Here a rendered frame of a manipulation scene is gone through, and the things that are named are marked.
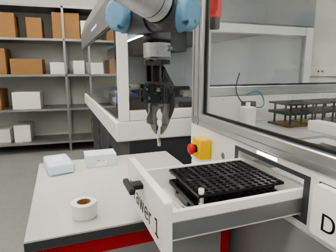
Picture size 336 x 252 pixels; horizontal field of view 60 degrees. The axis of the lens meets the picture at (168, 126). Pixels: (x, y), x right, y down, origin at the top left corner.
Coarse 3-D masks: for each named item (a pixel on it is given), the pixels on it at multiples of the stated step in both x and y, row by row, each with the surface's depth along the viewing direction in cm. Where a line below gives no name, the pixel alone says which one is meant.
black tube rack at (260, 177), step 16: (240, 160) 84; (192, 176) 71; (208, 176) 71; (224, 176) 71; (240, 176) 72; (256, 176) 72; (272, 176) 71; (176, 192) 77; (208, 192) 63; (224, 192) 63; (240, 192) 66; (256, 192) 69
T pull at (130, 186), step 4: (124, 180) 66; (128, 180) 66; (124, 184) 65; (128, 184) 63; (132, 184) 64; (136, 184) 64; (140, 184) 64; (128, 188) 62; (132, 188) 61; (136, 188) 64; (140, 188) 64; (128, 192) 62; (132, 192) 61
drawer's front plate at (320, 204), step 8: (320, 184) 59; (320, 192) 59; (328, 192) 57; (312, 200) 61; (320, 200) 59; (328, 200) 57; (312, 208) 61; (320, 208) 59; (328, 208) 57; (312, 216) 61; (320, 216) 59; (312, 224) 61; (320, 224) 59; (328, 224) 57; (312, 232) 61; (320, 232) 59; (328, 240) 58
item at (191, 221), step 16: (224, 160) 86; (160, 176) 79; (272, 192) 64; (288, 192) 64; (176, 208) 69; (192, 208) 56; (208, 208) 57; (224, 208) 59; (240, 208) 60; (256, 208) 61; (272, 208) 63; (288, 208) 65; (176, 224) 55; (192, 224) 57; (208, 224) 58; (224, 224) 59; (240, 224) 61
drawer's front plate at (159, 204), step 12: (132, 168) 73; (132, 180) 74; (144, 180) 63; (144, 192) 63; (156, 192) 55; (144, 204) 64; (156, 204) 56; (168, 204) 52; (144, 216) 65; (156, 216) 56; (168, 216) 52; (168, 228) 53; (156, 240) 57; (168, 240) 53
